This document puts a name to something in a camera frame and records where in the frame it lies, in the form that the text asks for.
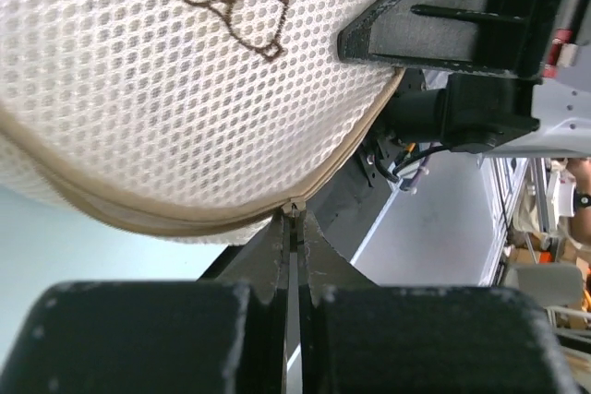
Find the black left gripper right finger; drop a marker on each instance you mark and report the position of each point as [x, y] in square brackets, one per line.
[359, 337]

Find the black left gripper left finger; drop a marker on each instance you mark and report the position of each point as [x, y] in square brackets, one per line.
[223, 335]

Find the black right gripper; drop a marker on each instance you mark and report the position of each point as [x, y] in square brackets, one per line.
[506, 38]

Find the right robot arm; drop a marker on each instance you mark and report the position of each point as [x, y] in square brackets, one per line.
[500, 116]

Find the person's forearm with watch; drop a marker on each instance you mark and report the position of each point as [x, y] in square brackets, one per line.
[580, 222]

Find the grey chair in background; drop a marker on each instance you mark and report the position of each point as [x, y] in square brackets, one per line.
[548, 284]

